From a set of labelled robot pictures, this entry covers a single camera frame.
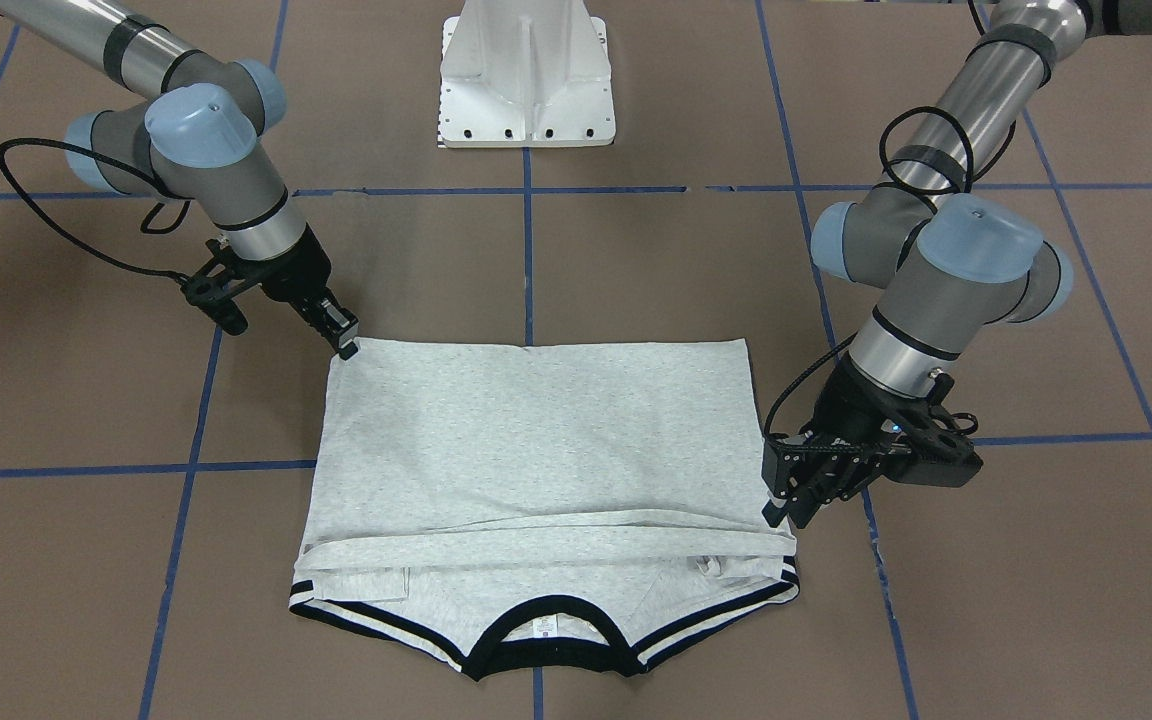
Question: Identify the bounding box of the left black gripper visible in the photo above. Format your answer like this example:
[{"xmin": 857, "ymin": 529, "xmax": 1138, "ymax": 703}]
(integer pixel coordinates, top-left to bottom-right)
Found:
[{"xmin": 761, "ymin": 357, "xmax": 983, "ymax": 530}]

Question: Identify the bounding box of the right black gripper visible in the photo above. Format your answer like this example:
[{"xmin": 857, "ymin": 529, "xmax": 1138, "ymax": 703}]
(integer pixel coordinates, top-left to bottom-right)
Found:
[{"xmin": 182, "ymin": 228, "xmax": 358, "ymax": 361}]

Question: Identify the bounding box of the grey cartoon print t-shirt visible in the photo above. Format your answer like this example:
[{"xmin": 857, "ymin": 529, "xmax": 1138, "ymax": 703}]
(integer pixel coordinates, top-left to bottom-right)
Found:
[{"xmin": 289, "ymin": 340, "xmax": 799, "ymax": 679}]

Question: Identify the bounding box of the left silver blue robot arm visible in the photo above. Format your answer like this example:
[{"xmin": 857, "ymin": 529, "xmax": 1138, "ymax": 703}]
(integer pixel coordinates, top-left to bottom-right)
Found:
[{"xmin": 761, "ymin": 1, "xmax": 1152, "ymax": 529}]

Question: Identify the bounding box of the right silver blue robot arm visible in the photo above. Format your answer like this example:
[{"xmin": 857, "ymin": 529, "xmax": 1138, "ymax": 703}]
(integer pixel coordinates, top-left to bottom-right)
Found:
[{"xmin": 0, "ymin": 1, "xmax": 358, "ymax": 361}]

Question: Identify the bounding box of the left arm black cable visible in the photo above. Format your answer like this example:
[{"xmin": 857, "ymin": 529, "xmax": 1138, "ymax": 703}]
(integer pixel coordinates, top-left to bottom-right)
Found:
[{"xmin": 763, "ymin": 0, "xmax": 1017, "ymax": 450}]

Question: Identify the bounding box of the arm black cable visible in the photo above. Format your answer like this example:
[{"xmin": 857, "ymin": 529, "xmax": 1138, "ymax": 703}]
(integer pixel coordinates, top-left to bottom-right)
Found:
[
  {"xmin": 763, "ymin": 0, "xmax": 1017, "ymax": 450},
  {"xmin": 0, "ymin": 137, "xmax": 227, "ymax": 286}
]

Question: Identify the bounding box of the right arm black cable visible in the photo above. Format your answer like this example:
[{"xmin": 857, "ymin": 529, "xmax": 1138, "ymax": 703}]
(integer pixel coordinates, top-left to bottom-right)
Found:
[{"xmin": 0, "ymin": 137, "xmax": 227, "ymax": 286}]

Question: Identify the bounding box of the white camera mast base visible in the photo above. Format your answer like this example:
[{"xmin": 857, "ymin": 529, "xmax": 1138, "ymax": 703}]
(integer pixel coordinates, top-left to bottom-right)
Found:
[{"xmin": 435, "ymin": 1, "xmax": 617, "ymax": 149}]

